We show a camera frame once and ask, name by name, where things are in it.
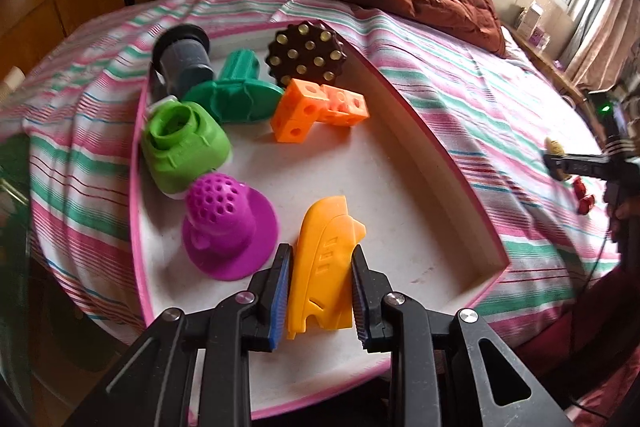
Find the yellow-orange plastic piece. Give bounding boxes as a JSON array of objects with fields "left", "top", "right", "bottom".
[{"left": 286, "top": 195, "right": 367, "bottom": 340}]

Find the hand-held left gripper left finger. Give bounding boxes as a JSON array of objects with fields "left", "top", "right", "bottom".
[{"left": 65, "top": 243, "right": 294, "bottom": 427}]

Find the brown quilt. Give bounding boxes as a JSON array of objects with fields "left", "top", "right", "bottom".
[{"left": 275, "top": 0, "right": 507, "bottom": 58}]

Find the brown knobbed massage comb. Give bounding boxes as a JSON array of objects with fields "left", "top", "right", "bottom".
[{"left": 267, "top": 21, "right": 347, "bottom": 88}]

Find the red cloth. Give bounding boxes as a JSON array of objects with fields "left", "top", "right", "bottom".
[{"left": 515, "top": 257, "right": 640, "bottom": 427}]

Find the beige perforated ball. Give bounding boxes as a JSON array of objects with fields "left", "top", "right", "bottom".
[{"left": 544, "top": 137, "right": 571, "bottom": 180}]

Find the black cable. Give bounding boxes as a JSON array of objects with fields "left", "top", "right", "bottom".
[{"left": 565, "top": 227, "right": 621, "bottom": 413}]

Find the grey cylinder with black ends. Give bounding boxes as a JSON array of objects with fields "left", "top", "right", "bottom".
[{"left": 151, "top": 24, "right": 213, "bottom": 92}]

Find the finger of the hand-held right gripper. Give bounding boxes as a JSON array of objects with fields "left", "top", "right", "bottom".
[{"left": 544, "top": 152, "right": 615, "bottom": 180}]

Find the beige curtain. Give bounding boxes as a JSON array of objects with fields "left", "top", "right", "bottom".
[{"left": 557, "top": 0, "right": 640, "bottom": 92}]

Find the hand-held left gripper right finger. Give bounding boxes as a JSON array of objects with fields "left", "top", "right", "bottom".
[{"left": 351, "top": 244, "right": 573, "bottom": 427}]

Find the white box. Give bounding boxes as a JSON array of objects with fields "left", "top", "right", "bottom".
[{"left": 517, "top": 2, "right": 545, "bottom": 35}]

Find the orange cube block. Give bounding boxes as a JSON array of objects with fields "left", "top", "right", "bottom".
[{"left": 270, "top": 78, "right": 371, "bottom": 142}]

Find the purple perforated plastic toy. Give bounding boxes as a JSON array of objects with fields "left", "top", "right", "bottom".
[{"left": 181, "top": 173, "right": 279, "bottom": 282}]

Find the white tray with pink rim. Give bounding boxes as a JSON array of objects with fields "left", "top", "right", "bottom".
[{"left": 129, "top": 19, "right": 512, "bottom": 420}]

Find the dark green plastic piece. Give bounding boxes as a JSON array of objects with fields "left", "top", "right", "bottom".
[{"left": 182, "top": 48, "right": 286, "bottom": 124}]

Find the green plug-in vaporizer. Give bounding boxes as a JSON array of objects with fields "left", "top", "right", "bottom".
[{"left": 140, "top": 94, "right": 233, "bottom": 200}]

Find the wooden shelf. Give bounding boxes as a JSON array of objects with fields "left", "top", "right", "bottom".
[{"left": 500, "top": 24, "right": 591, "bottom": 108}]

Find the striped bedsheet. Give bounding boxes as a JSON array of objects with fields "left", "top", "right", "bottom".
[{"left": 0, "top": 0, "right": 623, "bottom": 338}]

